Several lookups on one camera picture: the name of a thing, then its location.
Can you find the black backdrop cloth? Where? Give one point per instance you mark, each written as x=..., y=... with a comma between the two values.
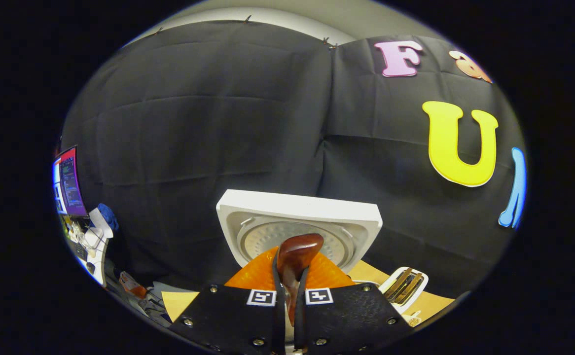
x=194, y=123

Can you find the brown wooden spoon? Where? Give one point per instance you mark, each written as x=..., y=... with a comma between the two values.
x=297, y=251

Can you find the computer monitor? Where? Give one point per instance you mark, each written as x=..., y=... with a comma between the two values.
x=70, y=182

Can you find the white rice cooker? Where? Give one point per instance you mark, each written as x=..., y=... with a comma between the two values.
x=297, y=207

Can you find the white toaster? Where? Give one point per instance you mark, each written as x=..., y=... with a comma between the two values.
x=418, y=296

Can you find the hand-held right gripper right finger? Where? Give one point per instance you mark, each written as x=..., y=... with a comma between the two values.
x=351, y=315

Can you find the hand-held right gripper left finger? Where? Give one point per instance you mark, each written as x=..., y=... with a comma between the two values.
x=228, y=315

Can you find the blue cloth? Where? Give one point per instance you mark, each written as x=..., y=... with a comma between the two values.
x=107, y=216

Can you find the brown bread slice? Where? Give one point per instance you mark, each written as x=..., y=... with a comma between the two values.
x=412, y=290
x=400, y=285

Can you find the white stand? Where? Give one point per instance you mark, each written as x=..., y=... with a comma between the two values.
x=97, y=246

